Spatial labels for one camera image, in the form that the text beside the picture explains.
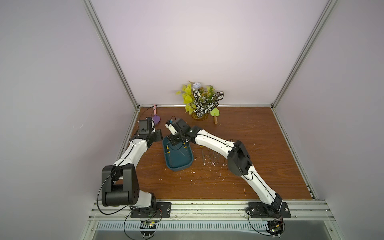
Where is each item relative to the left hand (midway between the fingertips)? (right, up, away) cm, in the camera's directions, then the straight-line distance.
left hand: (158, 132), depth 91 cm
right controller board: (+62, -44, -22) cm, 79 cm away
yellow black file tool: (+5, -11, +4) cm, 13 cm away
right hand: (+7, -2, -2) cm, 7 cm away
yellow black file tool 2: (+28, -15, +1) cm, 32 cm away
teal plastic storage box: (+13, -15, -3) cm, 20 cm away
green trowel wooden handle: (+39, +13, +25) cm, 48 cm away
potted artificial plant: (+25, +19, -3) cm, 32 cm away
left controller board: (0, -46, -19) cm, 50 cm away
